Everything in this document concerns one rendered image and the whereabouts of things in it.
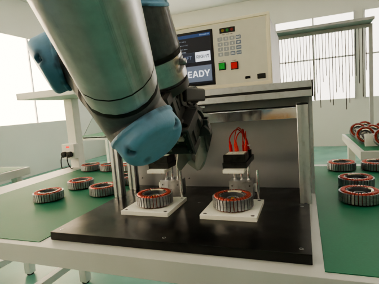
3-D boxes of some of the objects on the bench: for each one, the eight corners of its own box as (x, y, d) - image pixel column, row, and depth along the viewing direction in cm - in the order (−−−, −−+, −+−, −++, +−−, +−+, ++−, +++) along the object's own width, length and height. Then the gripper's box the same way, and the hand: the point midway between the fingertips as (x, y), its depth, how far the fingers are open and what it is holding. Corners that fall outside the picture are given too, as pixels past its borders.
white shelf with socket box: (83, 180, 154) (73, 87, 149) (27, 179, 167) (15, 93, 161) (122, 165, 186) (114, 89, 181) (73, 165, 199) (64, 94, 194)
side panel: (315, 193, 103) (312, 96, 100) (305, 193, 104) (302, 97, 101) (313, 174, 129) (310, 96, 125) (305, 174, 130) (302, 97, 127)
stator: (250, 214, 79) (249, 200, 78) (208, 212, 83) (207, 199, 82) (256, 200, 89) (255, 188, 89) (219, 199, 93) (217, 187, 93)
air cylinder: (253, 198, 96) (252, 181, 95) (229, 197, 99) (228, 180, 98) (255, 193, 101) (255, 177, 100) (233, 192, 103) (232, 177, 103)
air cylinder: (181, 196, 104) (180, 180, 104) (161, 195, 107) (159, 180, 107) (186, 191, 109) (185, 176, 109) (167, 191, 112) (166, 176, 111)
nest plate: (256, 222, 77) (256, 217, 77) (199, 219, 82) (199, 214, 82) (264, 203, 91) (264, 199, 90) (214, 201, 96) (214, 197, 96)
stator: (167, 209, 88) (166, 196, 87) (130, 209, 90) (129, 197, 90) (177, 197, 99) (176, 186, 98) (144, 198, 101) (143, 186, 101)
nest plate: (167, 217, 85) (167, 213, 85) (120, 214, 90) (120, 210, 90) (186, 200, 99) (186, 196, 99) (145, 199, 104) (145, 195, 104)
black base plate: (312, 265, 59) (312, 254, 59) (51, 239, 81) (49, 231, 81) (308, 194, 103) (308, 187, 103) (139, 190, 125) (139, 185, 125)
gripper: (128, 101, 47) (169, 192, 60) (183, 96, 44) (214, 193, 57) (148, 73, 54) (181, 162, 66) (197, 67, 50) (222, 161, 63)
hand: (198, 162), depth 63 cm, fingers closed
